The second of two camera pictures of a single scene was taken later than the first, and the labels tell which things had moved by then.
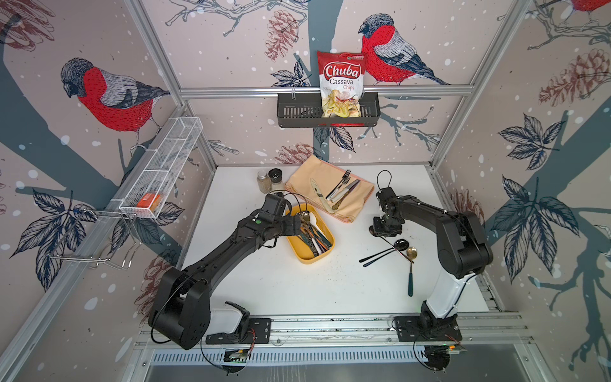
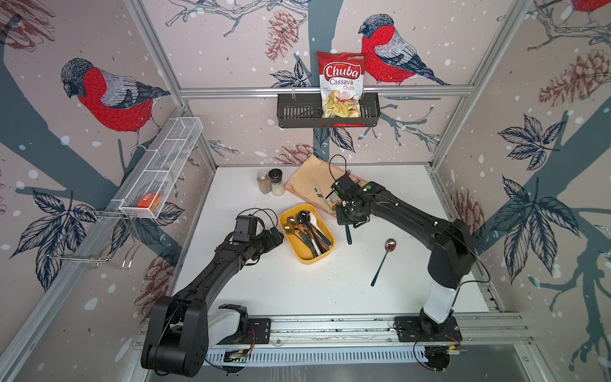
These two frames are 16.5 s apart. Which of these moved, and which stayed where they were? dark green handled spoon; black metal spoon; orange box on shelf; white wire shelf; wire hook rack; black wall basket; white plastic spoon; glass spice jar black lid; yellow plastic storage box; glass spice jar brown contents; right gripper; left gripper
Moved: black metal spoon; right gripper; dark green handled spoon; left gripper
Stayed: yellow plastic storage box; white wire shelf; glass spice jar black lid; glass spice jar brown contents; wire hook rack; orange box on shelf; black wall basket; white plastic spoon
